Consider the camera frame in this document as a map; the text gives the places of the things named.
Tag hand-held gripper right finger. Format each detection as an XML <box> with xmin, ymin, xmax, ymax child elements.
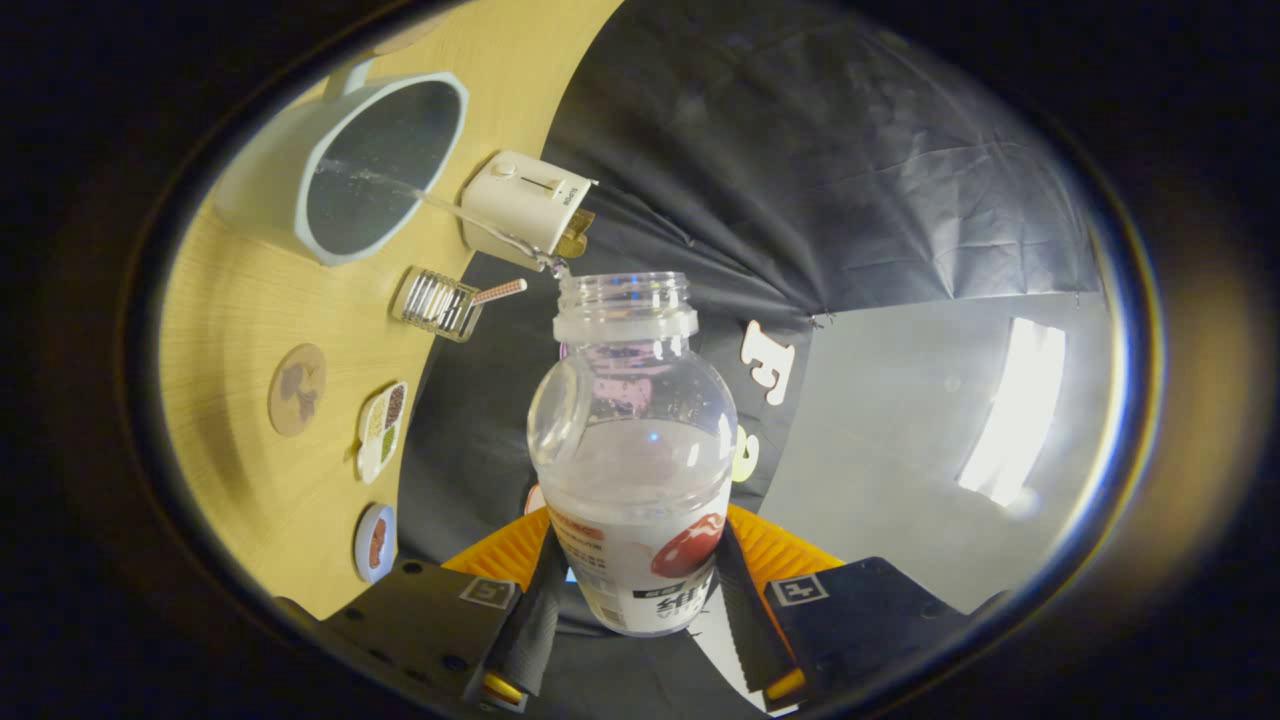
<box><xmin>712</xmin><ymin>503</ymin><xmax>986</xmax><ymax>713</ymax></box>

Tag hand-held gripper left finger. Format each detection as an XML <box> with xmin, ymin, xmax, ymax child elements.
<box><xmin>318</xmin><ymin>505</ymin><xmax>571</xmax><ymax>713</ymax></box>

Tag clear plastic juice bottle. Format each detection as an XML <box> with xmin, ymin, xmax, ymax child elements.
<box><xmin>527</xmin><ymin>270</ymin><xmax>739</xmax><ymax>637</ymax></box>

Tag round printed coaster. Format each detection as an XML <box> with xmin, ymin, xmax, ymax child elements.
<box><xmin>267</xmin><ymin>343</ymin><xmax>328</xmax><ymax>438</ymax></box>

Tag pale blue cup wooden handle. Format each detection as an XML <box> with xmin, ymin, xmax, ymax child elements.
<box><xmin>213</xmin><ymin>58</ymin><xmax>471</xmax><ymax>267</ymax></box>

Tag pale blue plate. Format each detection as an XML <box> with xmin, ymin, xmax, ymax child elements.
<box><xmin>354</xmin><ymin>503</ymin><xmax>398</xmax><ymax>585</ymax></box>

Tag white divided bean tray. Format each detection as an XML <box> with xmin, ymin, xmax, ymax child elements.
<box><xmin>356</xmin><ymin>380</ymin><xmax>409</xmax><ymax>486</ymax></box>

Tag ceiling light panel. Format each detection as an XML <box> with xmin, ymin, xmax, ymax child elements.
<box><xmin>957</xmin><ymin>318</ymin><xmax>1067</xmax><ymax>508</ymax></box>

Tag brown toast slices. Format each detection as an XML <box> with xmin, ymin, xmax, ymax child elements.
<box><xmin>555</xmin><ymin>208</ymin><xmax>596</xmax><ymax>259</ymax></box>

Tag cream white toaster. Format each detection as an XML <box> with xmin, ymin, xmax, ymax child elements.
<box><xmin>460</xmin><ymin>150</ymin><xmax>598</xmax><ymax>257</ymax></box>

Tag wooden table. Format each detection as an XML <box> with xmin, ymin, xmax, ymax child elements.
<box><xmin>160</xmin><ymin>0</ymin><xmax>626</xmax><ymax>621</ymax></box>

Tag black backdrop cloth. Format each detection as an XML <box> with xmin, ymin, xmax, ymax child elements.
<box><xmin>397</xmin><ymin>0</ymin><xmax>1106</xmax><ymax>720</ymax></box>

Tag metal wire basket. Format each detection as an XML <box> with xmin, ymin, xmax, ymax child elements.
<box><xmin>392</xmin><ymin>266</ymin><xmax>483</xmax><ymax>344</ymax></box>

